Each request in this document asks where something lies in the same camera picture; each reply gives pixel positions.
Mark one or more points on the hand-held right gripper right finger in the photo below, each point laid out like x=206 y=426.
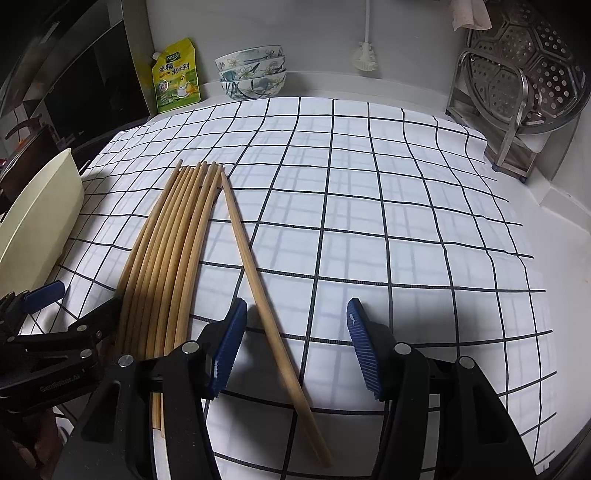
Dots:
x=364 y=350

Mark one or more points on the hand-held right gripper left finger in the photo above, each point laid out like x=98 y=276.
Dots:
x=227 y=350

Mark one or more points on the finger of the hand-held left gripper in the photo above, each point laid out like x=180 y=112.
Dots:
x=99 y=321
x=44 y=295

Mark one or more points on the wooden chopstick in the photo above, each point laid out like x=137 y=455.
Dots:
x=258 y=295

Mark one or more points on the cream plastic basin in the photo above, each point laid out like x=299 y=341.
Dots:
x=37 y=221

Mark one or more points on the pile of wooden chopsticks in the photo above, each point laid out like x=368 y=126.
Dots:
x=161 y=258

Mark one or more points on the white checkered cloth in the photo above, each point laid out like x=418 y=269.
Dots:
x=369 y=230

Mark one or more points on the dark cooking pot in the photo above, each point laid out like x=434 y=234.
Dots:
x=27 y=152

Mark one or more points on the black glass range hood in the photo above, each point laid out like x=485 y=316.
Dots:
x=83 y=78

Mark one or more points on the yellow seasoning pouch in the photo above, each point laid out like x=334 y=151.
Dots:
x=178 y=78

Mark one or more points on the floral ceramic bowl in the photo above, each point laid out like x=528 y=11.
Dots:
x=254 y=88
x=249 y=56
x=251 y=74

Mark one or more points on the white hanging brush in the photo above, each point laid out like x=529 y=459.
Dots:
x=364 y=57

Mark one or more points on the perforated metal steamer plate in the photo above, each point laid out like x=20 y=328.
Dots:
x=531 y=55

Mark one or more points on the pink cloth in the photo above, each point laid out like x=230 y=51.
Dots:
x=468 y=14

